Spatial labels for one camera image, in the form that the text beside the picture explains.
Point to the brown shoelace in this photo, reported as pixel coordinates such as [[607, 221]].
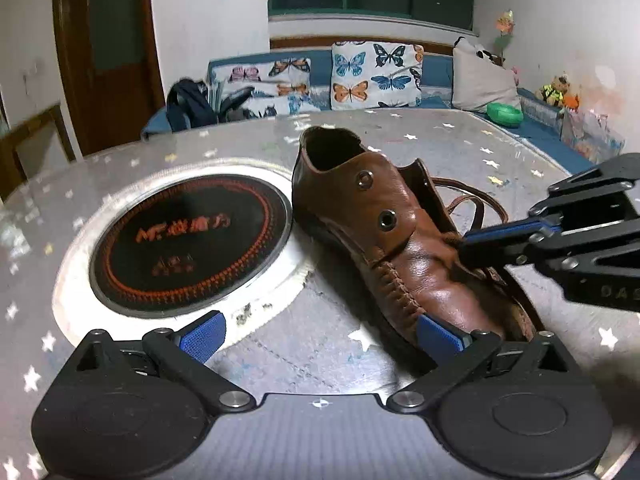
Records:
[[495, 206]]

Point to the blue sofa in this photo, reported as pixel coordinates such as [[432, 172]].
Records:
[[437, 75]]

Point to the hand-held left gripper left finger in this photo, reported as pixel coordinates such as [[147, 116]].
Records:
[[200, 335]]

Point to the teddy bear toy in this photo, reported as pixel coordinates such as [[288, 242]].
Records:
[[555, 91]]

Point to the round black induction cooktop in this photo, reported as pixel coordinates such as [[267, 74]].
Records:
[[200, 210]]

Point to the brown leather shoe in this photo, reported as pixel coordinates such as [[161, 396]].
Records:
[[400, 260]]

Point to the panda plush toy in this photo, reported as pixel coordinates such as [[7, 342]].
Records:
[[487, 54]]

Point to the large butterfly print cushion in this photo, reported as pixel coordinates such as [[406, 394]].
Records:
[[375, 77]]

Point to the green bowl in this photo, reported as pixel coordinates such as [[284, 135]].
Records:
[[505, 114]]

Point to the black backpack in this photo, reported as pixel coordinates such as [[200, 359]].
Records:
[[195, 105]]

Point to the beige pillow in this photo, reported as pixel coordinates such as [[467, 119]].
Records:
[[480, 85]]

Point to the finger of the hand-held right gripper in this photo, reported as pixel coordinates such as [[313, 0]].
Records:
[[490, 254], [510, 230]]

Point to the colourful paper flower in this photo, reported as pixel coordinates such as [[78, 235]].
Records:
[[505, 30]]

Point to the dark wooden door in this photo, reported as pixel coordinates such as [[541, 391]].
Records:
[[110, 85]]

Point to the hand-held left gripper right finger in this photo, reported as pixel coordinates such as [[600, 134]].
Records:
[[440, 335]]

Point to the wooden console table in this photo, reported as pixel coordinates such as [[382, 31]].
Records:
[[30, 130]]

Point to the grey star print tablecloth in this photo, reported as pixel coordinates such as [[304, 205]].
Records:
[[450, 150]]

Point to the pale printed box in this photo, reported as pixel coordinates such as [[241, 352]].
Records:
[[592, 132]]

